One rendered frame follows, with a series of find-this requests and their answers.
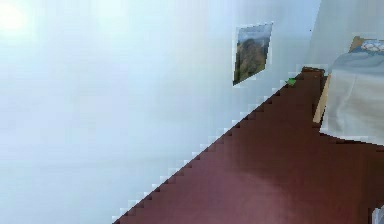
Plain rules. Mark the wooden bed with pale blanket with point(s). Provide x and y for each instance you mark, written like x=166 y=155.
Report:
x=356 y=96

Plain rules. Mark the blue white patterned pillow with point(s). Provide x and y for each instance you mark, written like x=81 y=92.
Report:
x=374 y=45

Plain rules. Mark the small green object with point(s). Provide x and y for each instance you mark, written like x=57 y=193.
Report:
x=292 y=81

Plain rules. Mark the pale grey white object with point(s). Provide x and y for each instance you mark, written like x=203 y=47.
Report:
x=378 y=216

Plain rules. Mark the framed mountain landscape picture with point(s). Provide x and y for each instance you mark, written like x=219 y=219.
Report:
x=250 y=53

